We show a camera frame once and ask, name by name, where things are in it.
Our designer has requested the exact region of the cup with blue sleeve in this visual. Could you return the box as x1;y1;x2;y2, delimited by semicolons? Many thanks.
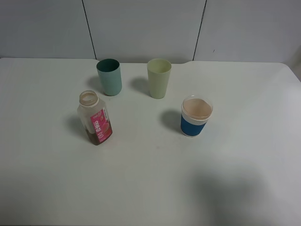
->
180;95;213;137

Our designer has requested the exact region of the clear bottle with pink label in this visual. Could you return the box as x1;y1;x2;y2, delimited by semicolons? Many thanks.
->
77;90;112;145

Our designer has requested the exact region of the light green plastic cup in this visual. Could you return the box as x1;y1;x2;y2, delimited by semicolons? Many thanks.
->
147;58;172;99

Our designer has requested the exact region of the teal plastic cup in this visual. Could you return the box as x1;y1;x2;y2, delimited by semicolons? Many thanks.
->
96;58;122;96

